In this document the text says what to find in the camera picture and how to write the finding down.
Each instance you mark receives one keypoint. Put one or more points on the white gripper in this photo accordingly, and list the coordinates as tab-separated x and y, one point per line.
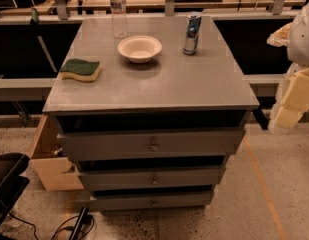
303	39

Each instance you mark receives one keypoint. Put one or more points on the green and yellow sponge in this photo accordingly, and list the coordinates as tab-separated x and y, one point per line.
80	70

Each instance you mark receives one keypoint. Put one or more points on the top grey drawer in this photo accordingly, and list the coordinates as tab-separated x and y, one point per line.
138	145

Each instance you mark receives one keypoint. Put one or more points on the grey drawer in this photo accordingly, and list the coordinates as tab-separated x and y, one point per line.
132	179
138	145
170	200

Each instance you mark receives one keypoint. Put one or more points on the blue silver drink can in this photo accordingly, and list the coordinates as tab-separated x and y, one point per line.
193	22

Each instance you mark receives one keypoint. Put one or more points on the white paper bowl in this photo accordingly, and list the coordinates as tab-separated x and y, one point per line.
139	49

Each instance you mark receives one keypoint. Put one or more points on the grey drawer cabinet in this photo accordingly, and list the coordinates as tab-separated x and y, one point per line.
172	93

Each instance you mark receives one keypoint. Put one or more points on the bottom grey drawer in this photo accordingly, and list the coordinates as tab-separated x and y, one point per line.
170	200

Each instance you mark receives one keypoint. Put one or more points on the clear plastic water bottle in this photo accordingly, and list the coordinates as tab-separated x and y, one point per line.
119	21

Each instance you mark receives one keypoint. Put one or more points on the middle grey drawer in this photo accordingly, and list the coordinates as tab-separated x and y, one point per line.
132	179

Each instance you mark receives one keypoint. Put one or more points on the black chair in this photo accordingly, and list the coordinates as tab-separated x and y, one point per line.
12	183

